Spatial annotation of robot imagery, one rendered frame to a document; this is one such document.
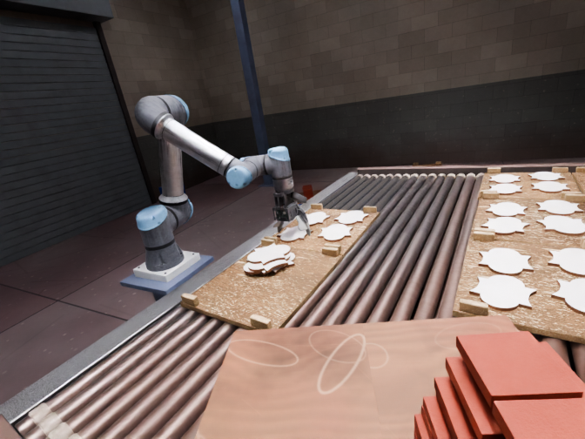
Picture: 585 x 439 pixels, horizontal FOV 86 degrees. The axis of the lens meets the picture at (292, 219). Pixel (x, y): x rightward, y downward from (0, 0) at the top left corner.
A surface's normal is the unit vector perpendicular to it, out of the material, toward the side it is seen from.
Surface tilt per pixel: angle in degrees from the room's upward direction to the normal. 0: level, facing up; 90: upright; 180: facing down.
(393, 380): 0
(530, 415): 0
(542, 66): 90
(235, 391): 0
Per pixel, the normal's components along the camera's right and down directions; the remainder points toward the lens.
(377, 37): -0.44, 0.38
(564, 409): -0.15, -0.93
